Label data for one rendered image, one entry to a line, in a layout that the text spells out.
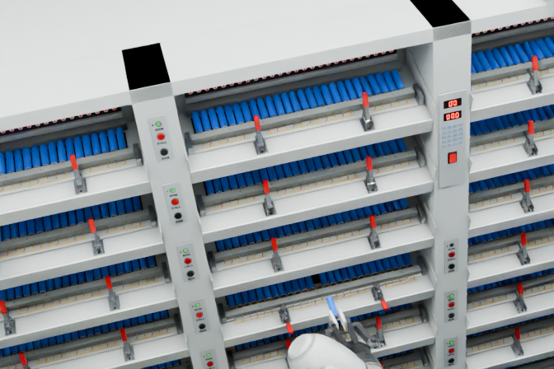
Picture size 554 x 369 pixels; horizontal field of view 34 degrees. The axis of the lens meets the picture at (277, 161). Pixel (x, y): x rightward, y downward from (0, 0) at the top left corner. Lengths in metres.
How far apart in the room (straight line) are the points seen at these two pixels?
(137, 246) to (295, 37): 0.64
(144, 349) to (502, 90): 1.16
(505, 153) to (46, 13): 1.25
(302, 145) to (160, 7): 0.52
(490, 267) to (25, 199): 1.29
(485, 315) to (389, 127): 0.80
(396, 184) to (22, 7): 1.09
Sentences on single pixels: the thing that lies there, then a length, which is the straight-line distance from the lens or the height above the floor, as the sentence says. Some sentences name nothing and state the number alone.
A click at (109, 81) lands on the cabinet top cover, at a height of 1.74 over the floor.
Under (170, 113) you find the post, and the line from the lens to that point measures 2.08.
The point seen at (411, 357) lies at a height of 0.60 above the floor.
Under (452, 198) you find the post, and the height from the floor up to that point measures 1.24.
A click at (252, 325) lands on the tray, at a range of 2.55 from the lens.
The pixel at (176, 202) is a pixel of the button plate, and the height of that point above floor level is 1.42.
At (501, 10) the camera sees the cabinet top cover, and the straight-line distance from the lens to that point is 2.22.
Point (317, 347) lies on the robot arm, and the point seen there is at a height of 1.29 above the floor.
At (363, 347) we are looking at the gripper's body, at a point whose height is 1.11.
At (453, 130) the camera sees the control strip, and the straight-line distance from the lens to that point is 2.30.
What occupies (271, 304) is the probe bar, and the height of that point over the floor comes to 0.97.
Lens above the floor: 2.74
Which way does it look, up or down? 35 degrees down
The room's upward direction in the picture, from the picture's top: 7 degrees counter-clockwise
